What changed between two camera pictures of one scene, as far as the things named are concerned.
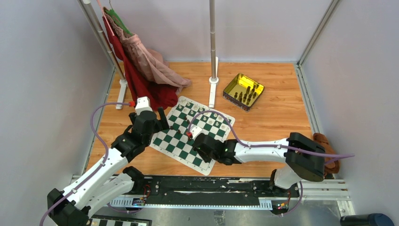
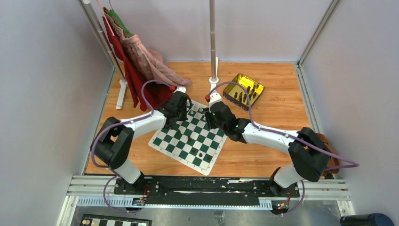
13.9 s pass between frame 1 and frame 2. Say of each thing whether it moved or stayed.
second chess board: stayed
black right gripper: moved
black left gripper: moved
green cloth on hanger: stayed
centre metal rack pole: stayed
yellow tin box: stayed
